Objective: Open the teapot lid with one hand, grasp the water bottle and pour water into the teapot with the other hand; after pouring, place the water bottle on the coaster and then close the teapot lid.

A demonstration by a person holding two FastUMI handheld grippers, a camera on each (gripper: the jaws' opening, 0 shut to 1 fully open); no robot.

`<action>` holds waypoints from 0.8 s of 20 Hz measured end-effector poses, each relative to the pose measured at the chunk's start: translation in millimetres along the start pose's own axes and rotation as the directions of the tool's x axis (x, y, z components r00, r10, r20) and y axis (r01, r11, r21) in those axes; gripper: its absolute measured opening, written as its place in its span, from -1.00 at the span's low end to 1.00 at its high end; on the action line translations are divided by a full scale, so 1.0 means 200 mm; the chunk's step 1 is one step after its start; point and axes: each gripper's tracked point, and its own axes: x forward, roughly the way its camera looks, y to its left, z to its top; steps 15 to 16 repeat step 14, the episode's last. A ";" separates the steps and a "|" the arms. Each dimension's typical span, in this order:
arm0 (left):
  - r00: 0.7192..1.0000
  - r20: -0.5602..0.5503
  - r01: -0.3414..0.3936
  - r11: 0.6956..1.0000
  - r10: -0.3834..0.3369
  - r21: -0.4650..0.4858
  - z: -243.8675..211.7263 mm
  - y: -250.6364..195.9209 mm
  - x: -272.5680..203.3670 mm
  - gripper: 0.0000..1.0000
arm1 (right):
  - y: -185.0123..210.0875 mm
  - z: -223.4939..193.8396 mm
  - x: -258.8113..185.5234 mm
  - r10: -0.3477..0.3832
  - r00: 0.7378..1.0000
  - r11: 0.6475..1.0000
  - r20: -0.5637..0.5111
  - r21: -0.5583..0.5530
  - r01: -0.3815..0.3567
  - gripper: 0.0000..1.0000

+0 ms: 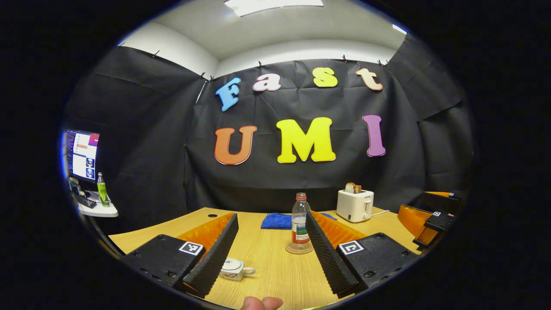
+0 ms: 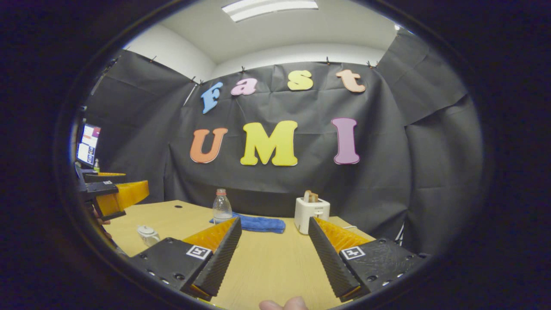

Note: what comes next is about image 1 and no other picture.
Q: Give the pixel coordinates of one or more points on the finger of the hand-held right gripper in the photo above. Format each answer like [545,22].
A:
[441,201]
[437,221]

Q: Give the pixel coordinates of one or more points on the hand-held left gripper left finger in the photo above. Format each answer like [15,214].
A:
[217,254]

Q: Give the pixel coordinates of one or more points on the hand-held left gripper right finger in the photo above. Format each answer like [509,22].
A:
[325,254]

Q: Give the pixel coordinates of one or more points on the white ceramic teacup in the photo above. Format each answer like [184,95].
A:
[236,274]

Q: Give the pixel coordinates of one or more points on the clear round coaster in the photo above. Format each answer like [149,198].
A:
[292,249]

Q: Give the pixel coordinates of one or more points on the clear plastic water bottle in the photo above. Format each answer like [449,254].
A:
[300,219]

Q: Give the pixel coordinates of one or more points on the green drink bottle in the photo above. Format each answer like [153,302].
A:
[102,191]

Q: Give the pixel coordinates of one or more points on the white toaster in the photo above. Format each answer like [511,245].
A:
[354,206]

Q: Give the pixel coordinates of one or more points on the blue folded cloth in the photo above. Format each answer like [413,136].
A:
[277,221]

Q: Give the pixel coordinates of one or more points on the bread slice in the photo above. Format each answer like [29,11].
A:
[352,188]

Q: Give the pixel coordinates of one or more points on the black backdrop cloth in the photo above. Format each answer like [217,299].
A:
[301,181]

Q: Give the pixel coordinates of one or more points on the white side table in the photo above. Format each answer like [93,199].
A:
[105,211]

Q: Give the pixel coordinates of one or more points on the black keyboard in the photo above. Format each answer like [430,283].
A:
[86,201]

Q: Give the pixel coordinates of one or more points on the computer monitor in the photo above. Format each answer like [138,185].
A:
[82,155]

